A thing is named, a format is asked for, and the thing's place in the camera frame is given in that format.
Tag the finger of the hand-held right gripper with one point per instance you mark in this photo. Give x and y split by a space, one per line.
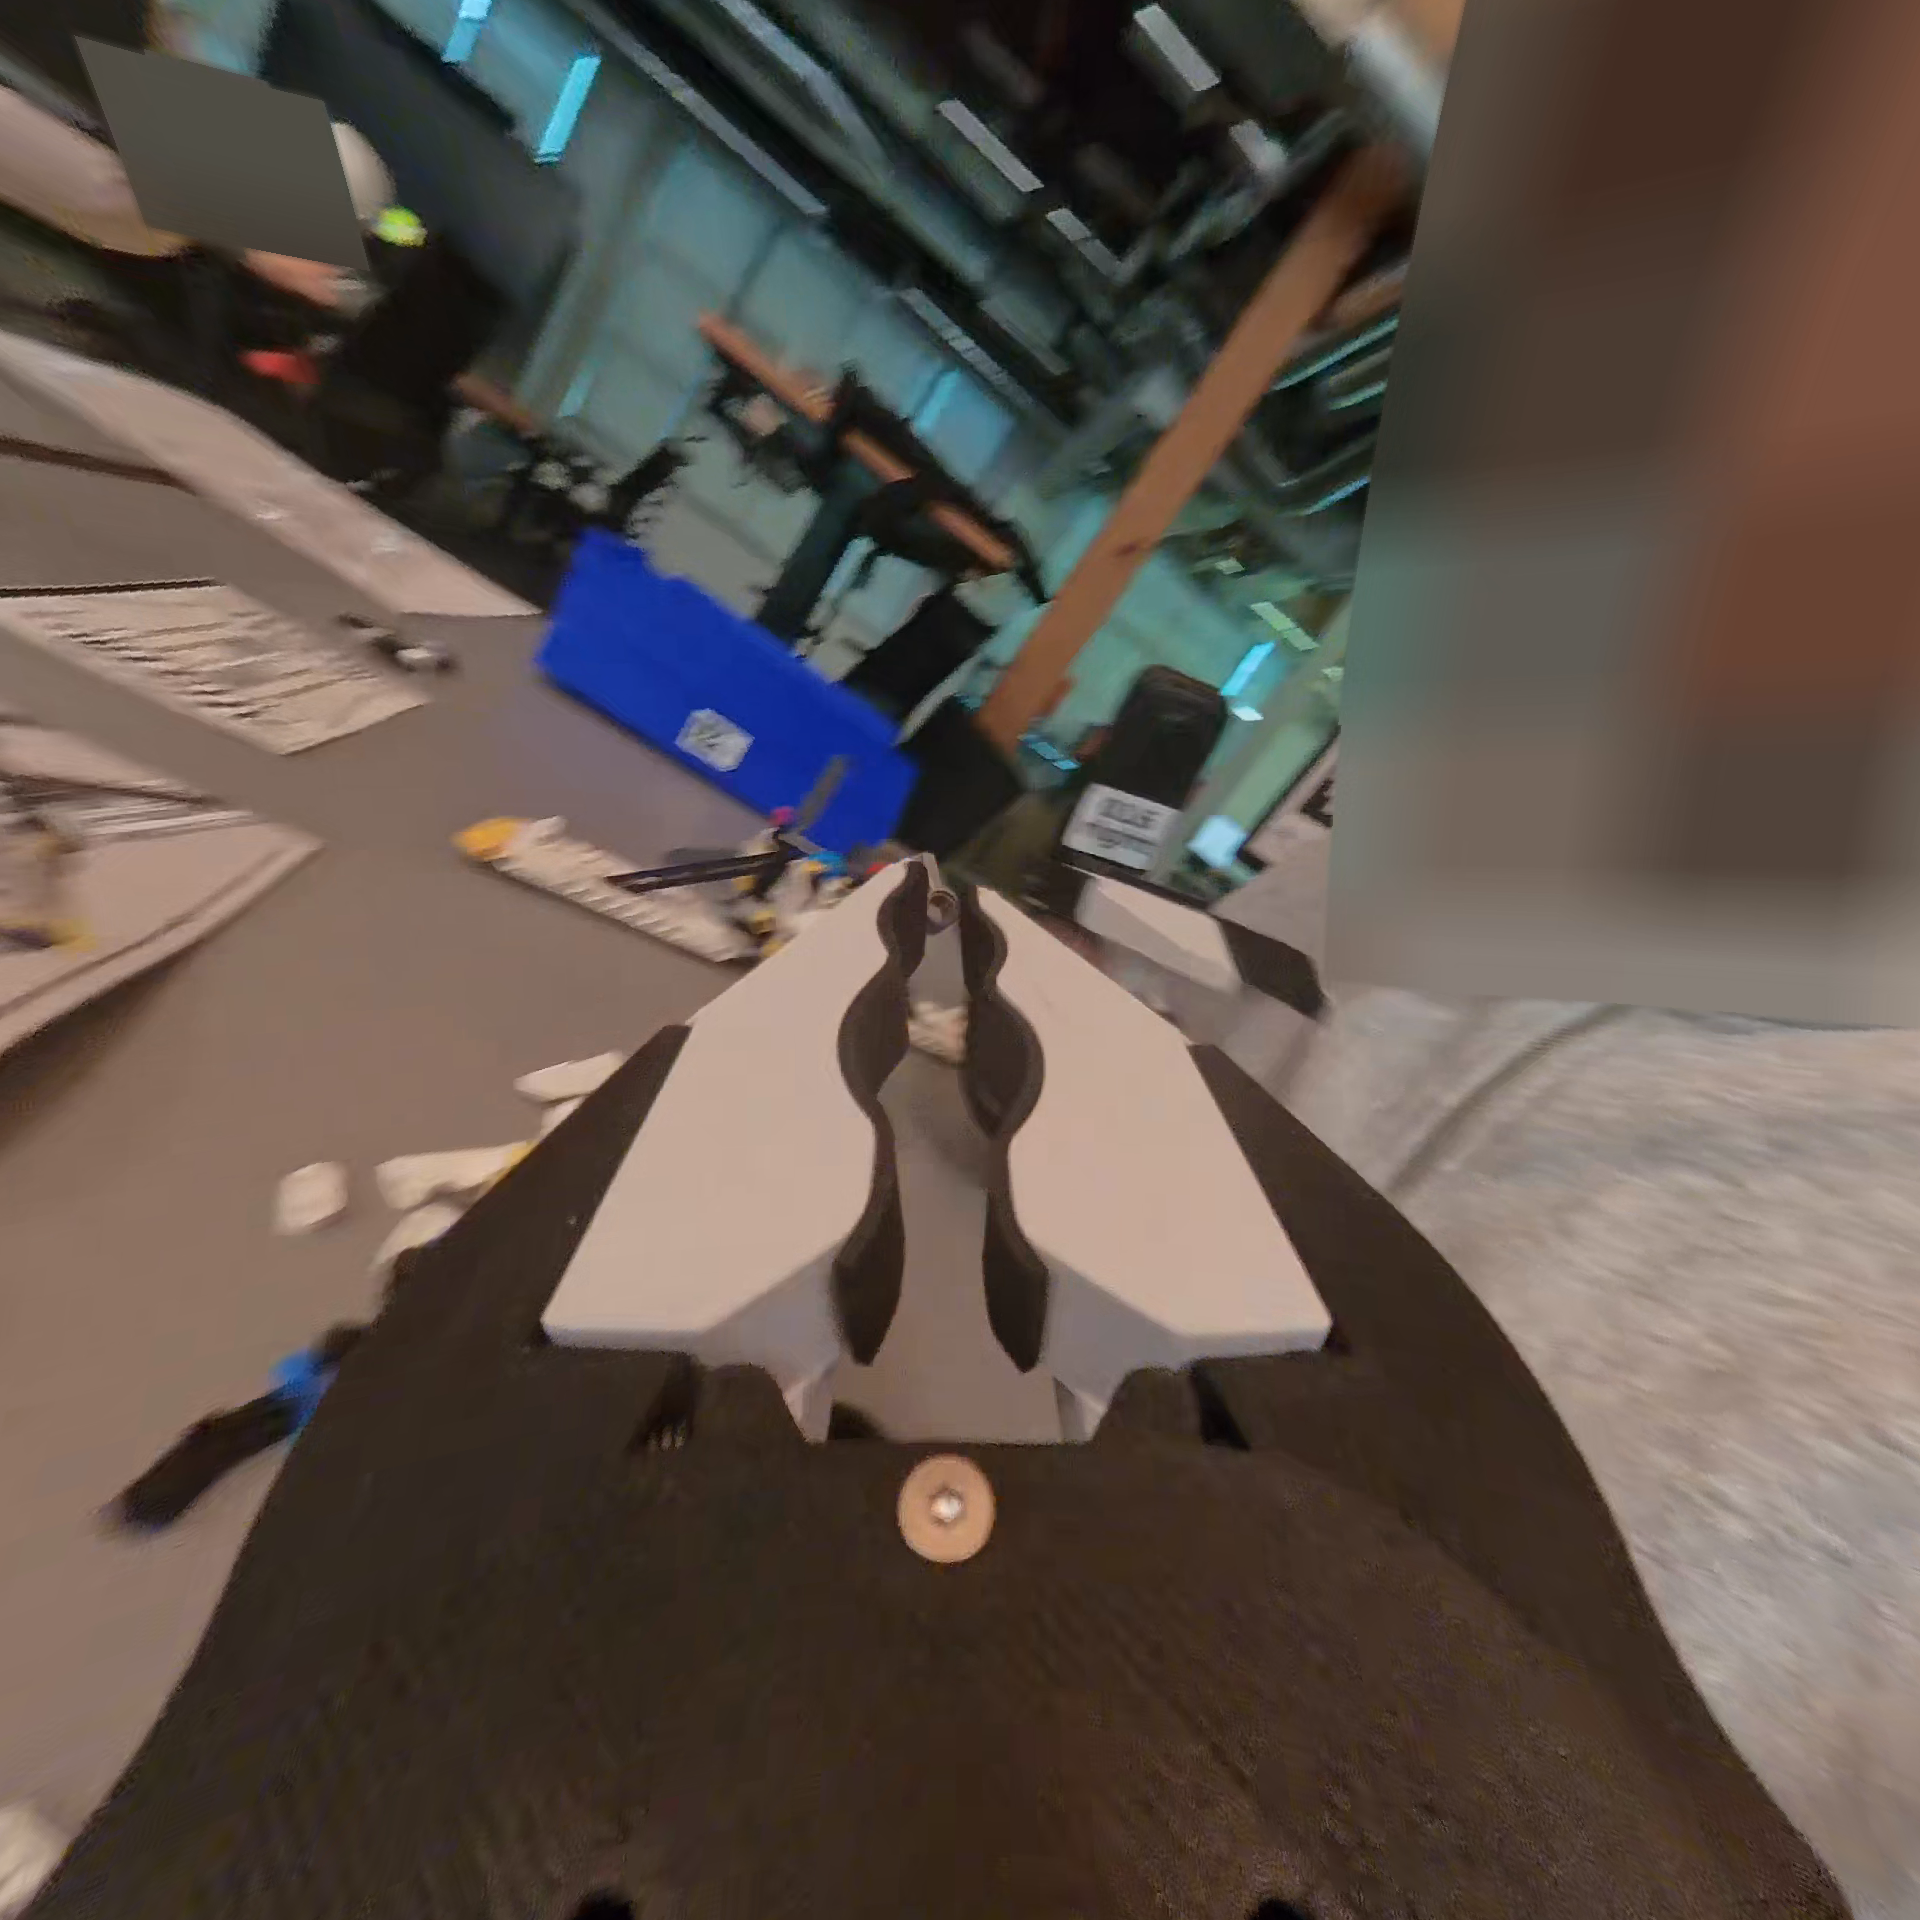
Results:
1171 939

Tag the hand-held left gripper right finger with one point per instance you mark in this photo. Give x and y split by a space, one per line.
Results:
1171 1185

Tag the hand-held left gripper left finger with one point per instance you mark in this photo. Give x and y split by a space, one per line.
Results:
704 1185

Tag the pile of small lego pieces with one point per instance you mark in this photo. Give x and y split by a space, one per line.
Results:
443 1178

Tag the blue plastic bin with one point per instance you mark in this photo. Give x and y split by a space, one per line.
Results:
674 660

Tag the white yellow lego aircraft model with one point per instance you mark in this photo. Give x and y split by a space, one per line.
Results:
601 884

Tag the small dark lego subassembly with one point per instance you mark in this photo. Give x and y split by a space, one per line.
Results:
405 648

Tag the wooden desk with black legs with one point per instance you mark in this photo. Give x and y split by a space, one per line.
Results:
854 435

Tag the open instruction booklet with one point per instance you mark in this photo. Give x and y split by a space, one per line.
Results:
135 900

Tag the printed sticker sheet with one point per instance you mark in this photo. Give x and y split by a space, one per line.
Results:
224 660

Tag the wooden post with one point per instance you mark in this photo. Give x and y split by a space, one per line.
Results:
1200 435

